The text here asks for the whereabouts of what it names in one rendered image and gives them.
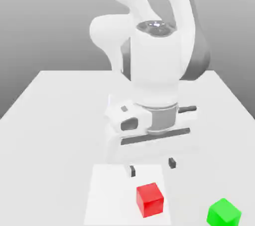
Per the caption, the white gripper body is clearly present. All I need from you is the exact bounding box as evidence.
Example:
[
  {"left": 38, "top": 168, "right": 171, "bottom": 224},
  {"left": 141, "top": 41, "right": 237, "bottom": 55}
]
[{"left": 106, "top": 117, "right": 199, "bottom": 165}]

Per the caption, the small red cube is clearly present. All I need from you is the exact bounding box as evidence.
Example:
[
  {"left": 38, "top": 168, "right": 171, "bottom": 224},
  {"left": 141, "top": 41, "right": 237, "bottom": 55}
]
[{"left": 136, "top": 182, "right": 165, "bottom": 219}]

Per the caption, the small green cube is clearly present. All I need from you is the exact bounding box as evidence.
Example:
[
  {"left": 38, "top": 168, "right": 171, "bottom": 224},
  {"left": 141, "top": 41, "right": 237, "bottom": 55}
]
[{"left": 206, "top": 198, "right": 243, "bottom": 226}]

